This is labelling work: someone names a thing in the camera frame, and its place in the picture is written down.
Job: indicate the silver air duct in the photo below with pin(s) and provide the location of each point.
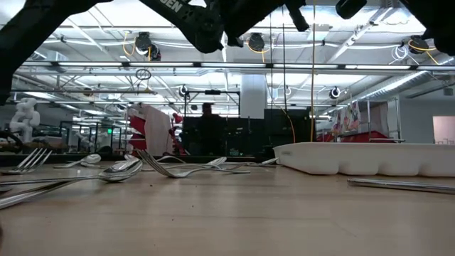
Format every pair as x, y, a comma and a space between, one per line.
409, 82

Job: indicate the white cutlery tray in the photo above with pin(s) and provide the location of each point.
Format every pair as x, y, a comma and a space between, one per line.
355, 160

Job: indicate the white draped cloth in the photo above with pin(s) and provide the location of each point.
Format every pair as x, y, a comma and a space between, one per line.
158, 131

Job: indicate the long ceiling light bar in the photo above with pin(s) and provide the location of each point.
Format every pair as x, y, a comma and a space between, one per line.
160, 64

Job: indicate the white robot figure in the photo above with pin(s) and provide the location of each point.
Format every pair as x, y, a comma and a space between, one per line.
25, 117

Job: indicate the metal rack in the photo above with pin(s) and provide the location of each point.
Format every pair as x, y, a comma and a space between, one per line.
380, 117

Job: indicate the silver fork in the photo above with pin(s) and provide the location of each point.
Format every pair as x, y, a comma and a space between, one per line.
12, 171
170, 175

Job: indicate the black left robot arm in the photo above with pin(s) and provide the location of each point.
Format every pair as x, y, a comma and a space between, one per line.
35, 28

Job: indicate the red equipment stand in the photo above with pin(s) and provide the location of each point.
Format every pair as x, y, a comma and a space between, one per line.
136, 126

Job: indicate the person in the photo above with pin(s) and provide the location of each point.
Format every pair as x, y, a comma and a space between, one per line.
209, 128

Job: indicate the colourful banner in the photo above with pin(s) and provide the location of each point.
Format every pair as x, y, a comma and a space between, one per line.
350, 117

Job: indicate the white square pillar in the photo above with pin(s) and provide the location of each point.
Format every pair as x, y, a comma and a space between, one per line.
254, 96

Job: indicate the black desk partition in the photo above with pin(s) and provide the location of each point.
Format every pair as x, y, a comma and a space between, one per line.
249, 135

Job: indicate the pale pink board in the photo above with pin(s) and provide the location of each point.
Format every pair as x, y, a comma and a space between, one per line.
444, 129

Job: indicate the black stand frame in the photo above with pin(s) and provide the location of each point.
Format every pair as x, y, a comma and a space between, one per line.
212, 92

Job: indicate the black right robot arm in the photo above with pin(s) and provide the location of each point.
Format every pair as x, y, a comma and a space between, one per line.
437, 21

